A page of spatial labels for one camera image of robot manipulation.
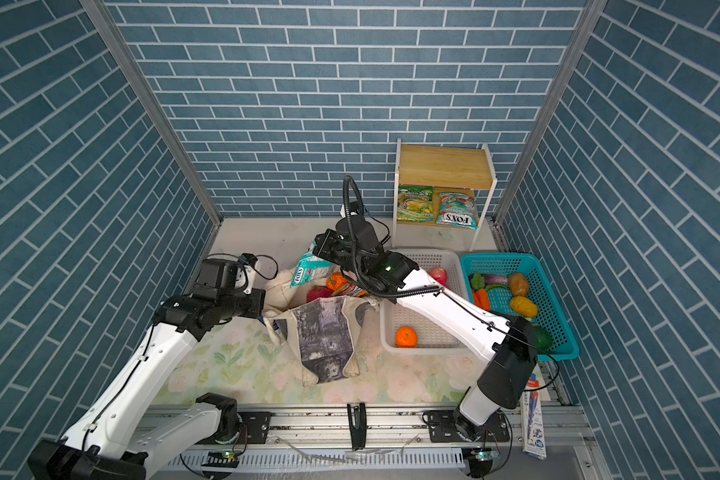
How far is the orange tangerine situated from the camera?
2.80 ft

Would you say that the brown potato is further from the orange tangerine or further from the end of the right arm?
the end of the right arm

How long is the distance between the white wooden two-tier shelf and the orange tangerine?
0.36 meters

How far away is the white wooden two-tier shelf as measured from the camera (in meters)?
0.88
